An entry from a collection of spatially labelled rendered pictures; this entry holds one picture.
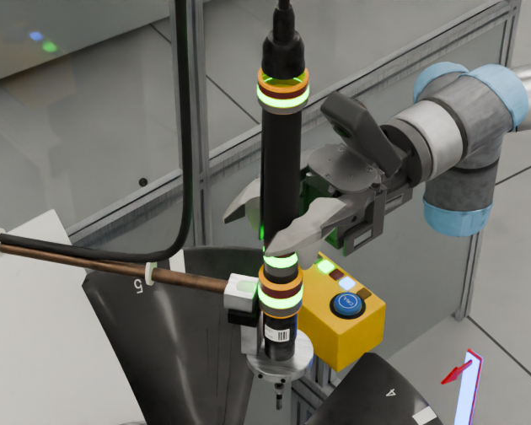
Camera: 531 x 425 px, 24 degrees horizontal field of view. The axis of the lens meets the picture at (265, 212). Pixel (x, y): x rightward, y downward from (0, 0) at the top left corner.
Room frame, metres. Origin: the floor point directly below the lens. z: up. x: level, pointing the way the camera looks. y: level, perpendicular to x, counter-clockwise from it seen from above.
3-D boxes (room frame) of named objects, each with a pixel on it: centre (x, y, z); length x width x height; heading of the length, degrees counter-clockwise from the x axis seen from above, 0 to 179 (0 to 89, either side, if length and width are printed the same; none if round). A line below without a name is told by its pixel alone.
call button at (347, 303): (1.26, -0.12, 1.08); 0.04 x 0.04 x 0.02
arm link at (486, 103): (1.02, -0.22, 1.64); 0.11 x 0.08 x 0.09; 131
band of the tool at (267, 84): (0.84, -0.02, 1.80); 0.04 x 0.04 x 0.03
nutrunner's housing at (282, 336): (0.84, -0.02, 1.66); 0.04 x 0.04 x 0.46
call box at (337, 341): (1.30, -0.10, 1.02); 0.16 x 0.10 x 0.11; 41
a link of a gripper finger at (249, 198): (0.87, 0.00, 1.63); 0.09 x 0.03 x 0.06; 118
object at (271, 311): (0.84, -0.01, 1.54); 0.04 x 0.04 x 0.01
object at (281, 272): (0.84, -0.01, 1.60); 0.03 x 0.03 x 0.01
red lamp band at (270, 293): (0.84, -0.01, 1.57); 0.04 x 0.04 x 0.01
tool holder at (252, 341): (0.84, -0.01, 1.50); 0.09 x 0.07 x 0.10; 76
